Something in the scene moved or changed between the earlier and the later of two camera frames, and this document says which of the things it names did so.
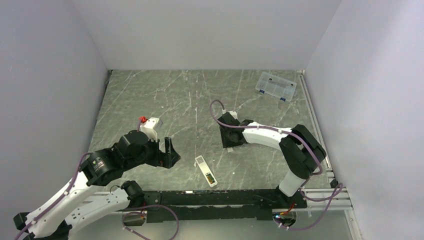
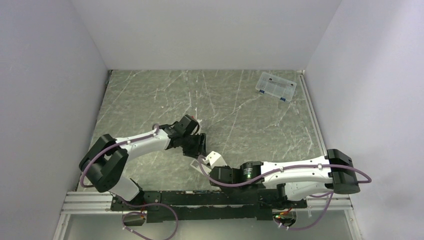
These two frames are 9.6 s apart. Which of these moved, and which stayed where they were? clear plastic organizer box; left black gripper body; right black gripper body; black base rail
Moved: left black gripper body; right black gripper body
Stayed: clear plastic organizer box; black base rail
